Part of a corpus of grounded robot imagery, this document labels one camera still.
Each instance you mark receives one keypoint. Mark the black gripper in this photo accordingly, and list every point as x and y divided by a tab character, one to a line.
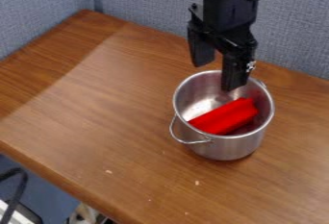
220	28

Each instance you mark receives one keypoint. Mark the stainless steel pot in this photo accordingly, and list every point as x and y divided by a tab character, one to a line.
199	96

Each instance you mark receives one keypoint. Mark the red rectangular block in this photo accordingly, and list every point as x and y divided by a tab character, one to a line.
227	118

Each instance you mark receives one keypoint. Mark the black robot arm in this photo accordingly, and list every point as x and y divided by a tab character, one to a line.
220	28

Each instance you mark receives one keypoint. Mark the white object under table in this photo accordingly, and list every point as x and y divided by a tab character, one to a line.
86	215

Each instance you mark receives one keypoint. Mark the black and white floor object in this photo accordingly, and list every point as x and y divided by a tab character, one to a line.
22	216

